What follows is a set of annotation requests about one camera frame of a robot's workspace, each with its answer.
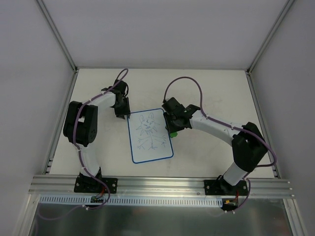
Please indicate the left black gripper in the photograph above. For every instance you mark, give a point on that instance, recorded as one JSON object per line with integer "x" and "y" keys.
{"x": 122, "y": 111}

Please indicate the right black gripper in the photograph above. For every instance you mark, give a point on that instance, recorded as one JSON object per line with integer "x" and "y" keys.
{"x": 171, "y": 122}

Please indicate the green whiteboard eraser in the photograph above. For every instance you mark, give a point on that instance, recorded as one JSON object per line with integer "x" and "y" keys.
{"x": 173, "y": 135}

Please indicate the blue framed small whiteboard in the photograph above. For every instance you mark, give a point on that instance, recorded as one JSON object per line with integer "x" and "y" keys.
{"x": 148, "y": 136}

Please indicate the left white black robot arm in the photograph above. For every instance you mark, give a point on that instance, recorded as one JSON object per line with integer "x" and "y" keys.
{"x": 81, "y": 122}

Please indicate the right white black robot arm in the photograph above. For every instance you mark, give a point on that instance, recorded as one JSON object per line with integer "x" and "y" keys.
{"x": 247, "y": 143}

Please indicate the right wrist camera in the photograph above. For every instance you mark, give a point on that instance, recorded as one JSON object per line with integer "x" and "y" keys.
{"x": 172, "y": 106}

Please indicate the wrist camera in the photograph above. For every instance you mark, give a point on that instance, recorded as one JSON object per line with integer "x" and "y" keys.
{"x": 122, "y": 87}
{"x": 172, "y": 106}

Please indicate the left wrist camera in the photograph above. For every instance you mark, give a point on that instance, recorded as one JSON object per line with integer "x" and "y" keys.
{"x": 122, "y": 87}

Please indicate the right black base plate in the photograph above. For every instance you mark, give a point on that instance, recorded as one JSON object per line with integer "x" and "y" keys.
{"x": 211, "y": 187}

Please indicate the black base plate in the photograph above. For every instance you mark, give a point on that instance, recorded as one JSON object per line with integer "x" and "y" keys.
{"x": 211, "y": 187}
{"x": 84, "y": 184}

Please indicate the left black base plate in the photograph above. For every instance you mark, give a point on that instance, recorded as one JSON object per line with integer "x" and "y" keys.
{"x": 84, "y": 184}

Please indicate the white slotted cable duct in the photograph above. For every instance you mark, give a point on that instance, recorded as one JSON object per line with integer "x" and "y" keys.
{"x": 114, "y": 200}

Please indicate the aluminium mounting rail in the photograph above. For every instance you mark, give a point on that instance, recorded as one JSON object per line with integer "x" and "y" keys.
{"x": 272, "y": 188}

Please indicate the left aluminium frame post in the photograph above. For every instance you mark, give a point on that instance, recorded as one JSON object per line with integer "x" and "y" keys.
{"x": 57, "y": 36}

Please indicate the aluminium frame post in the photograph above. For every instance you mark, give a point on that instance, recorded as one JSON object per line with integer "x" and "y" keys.
{"x": 57, "y": 36}
{"x": 275, "y": 26}

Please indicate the right aluminium frame post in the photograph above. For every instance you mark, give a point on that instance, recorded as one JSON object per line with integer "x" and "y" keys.
{"x": 275, "y": 26}

